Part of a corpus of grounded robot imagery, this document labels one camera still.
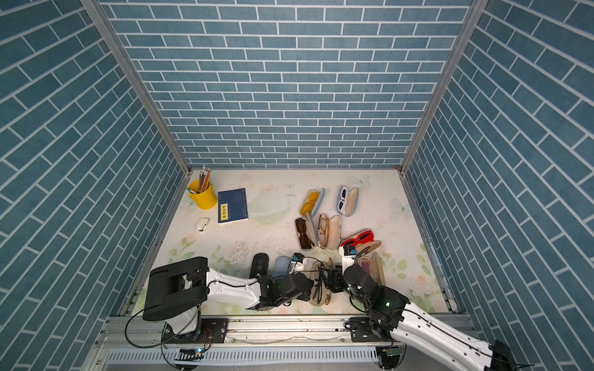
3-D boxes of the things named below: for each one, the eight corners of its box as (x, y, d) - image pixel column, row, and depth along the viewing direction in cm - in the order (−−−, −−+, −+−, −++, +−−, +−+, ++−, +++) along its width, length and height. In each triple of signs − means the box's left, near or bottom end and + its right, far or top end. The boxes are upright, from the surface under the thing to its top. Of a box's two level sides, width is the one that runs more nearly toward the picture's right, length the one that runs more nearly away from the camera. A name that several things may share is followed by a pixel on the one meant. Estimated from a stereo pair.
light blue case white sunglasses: (335, 213, 105) (335, 209, 102) (339, 189, 115) (340, 184, 112) (355, 217, 104) (356, 213, 101) (358, 192, 113) (359, 188, 111)
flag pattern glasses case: (317, 249, 94) (318, 245, 91) (316, 218, 104) (317, 213, 101) (341, 250, 94) (343, 245, 91) (338, 218, 104) (339, 213, 101)
